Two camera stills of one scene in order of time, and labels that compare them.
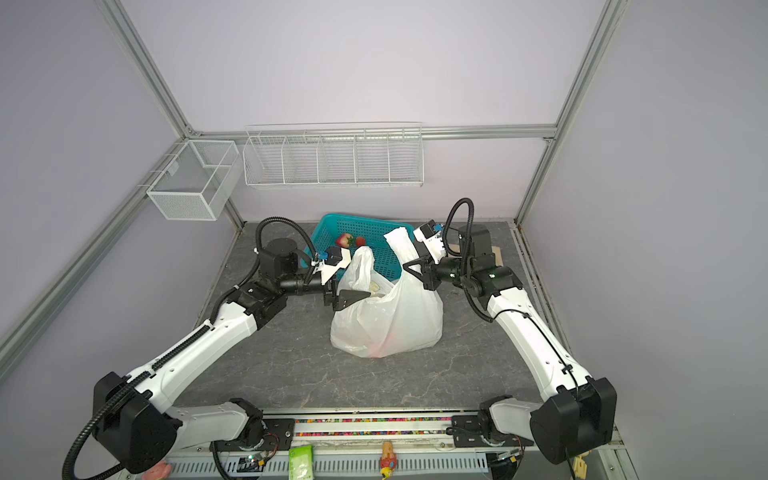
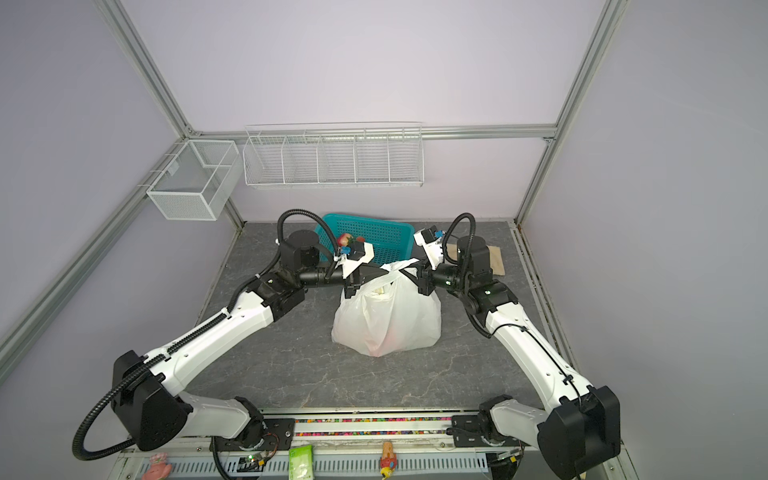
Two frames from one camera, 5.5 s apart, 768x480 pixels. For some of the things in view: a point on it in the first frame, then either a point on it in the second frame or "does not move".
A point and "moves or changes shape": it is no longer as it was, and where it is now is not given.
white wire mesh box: x=198 y=180 does not move
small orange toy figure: x=388 y=460 does not move
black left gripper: x=344 y=299 → x=354 y=282
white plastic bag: x=398 y=316 moves or changes shape
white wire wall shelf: x=383 y=154 does not move
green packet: x=300 y=463 does not move
